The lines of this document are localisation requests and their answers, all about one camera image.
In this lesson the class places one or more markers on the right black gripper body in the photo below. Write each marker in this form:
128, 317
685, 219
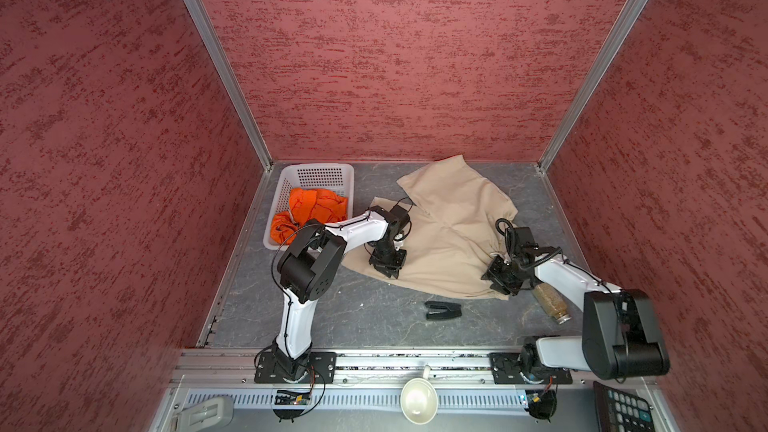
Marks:
506, 274

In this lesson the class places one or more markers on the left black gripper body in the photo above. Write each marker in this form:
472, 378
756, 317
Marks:
385, 256

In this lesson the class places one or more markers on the beige drawstring shorts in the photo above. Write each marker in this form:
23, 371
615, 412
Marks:
453, 238

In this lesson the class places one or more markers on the white plastic laundry basket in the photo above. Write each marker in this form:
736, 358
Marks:
335, 177

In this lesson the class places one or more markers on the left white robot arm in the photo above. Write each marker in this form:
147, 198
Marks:
307, 268

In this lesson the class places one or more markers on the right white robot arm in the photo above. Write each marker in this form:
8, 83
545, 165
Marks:
621, 337

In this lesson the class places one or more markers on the orange shorts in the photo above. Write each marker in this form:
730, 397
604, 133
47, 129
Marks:
322, 205

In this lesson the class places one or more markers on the brown jar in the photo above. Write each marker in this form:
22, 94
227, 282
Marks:
551, 302

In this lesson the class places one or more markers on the black clip on table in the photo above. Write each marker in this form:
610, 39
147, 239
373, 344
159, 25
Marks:
442, 311

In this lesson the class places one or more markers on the black calculator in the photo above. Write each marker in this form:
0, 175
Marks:
618, 411

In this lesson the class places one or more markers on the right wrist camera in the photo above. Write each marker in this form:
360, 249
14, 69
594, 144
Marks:
521, 241

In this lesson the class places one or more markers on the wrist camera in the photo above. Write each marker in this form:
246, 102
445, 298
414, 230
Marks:
521, 241
399, 223

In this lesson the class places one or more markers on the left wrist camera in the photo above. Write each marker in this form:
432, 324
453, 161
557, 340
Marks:
399, 223

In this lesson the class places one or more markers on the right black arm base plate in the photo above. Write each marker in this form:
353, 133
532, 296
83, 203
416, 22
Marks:
523, 369

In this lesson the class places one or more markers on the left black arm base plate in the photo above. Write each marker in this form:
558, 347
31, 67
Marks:
274, 367

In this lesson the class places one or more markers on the grey device on rail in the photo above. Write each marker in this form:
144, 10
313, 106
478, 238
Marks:
211, 415

